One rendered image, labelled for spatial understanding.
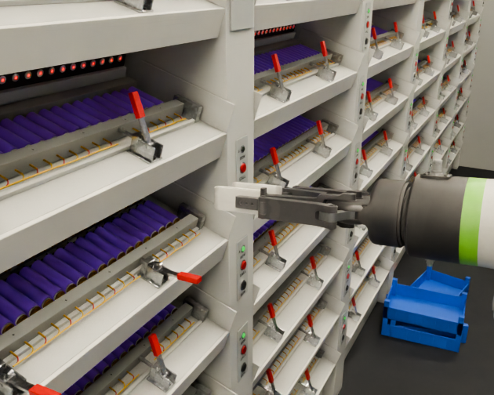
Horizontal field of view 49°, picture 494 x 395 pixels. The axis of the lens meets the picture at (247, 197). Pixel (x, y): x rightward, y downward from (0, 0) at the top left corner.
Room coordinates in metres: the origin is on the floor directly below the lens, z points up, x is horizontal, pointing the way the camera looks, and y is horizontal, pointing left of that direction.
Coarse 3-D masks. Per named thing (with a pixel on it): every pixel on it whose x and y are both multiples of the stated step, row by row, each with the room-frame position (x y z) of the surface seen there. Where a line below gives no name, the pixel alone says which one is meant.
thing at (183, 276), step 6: (162, 264) 0.70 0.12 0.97; (162, 270) 0.70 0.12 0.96; (168, 270) 0.70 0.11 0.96; (174, 276) 0.69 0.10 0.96; (180, 276) 0.68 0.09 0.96; (186, 276) 0.68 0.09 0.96; (192, 276) 0.68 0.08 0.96; (198, 276) 0.68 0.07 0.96; (192, 282) 0.67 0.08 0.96; (198, 282) 0.67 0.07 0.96
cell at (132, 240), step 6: (108, 222) 0.79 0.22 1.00; (108, 228) 0.78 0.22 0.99; (114, 228) 0.78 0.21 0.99; (120, 228) 0.78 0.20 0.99; (114, 234) 0.77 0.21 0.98; (120, 234) 0.77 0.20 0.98; (126, 234) 0.77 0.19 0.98; (126, 240) 0.76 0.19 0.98; (132, 240) 0.76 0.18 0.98; (138, 240) 0.76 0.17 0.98
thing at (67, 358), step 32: (160, 192) 0.92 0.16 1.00; (192, 192) 0.89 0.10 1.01; (224, 224) 0.86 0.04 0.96; (192, 256) 0.78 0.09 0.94; (128, 288) 0.68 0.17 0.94; (160, 288) 0.69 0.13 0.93; (96, 320) 0.60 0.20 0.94; (128, 320) 0.62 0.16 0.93; (64, 352) 0.54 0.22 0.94; (96, 352) 0.57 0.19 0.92; (64, 384) 0.52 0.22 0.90
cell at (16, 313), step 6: (0, 300) 0.58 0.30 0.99; (6, 300) 0.58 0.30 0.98; (0, 306) 0.57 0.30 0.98; (6, 306) 0.57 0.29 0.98; (12, 306) 0.57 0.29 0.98; (0, 312) 0.57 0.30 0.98; (6, 312) 0.56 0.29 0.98; (12, 312) 0.56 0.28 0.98; (18, 312) 0.56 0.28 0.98; (12, 318) 0.56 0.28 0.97; (18, 318) 0.56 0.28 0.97
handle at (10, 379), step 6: (12, 372) 0.47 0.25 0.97; (6, 378) 0.47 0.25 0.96; (12, 378) 0.47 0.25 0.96; (18, 378) 0.47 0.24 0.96; (12, 384) 0.46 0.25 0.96; (18, 384) 0.46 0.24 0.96; (24, 384) 0.46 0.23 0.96; (30, 384) 0.46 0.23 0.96; (36, 384) 0.46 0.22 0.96; (24, 390) 0.45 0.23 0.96; (30, 390) 0.45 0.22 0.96; (36, 390) 0.45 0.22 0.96; (42, 390) 0.45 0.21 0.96; (48, 390) 0.45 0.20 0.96; (54, 390) 0.45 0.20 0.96
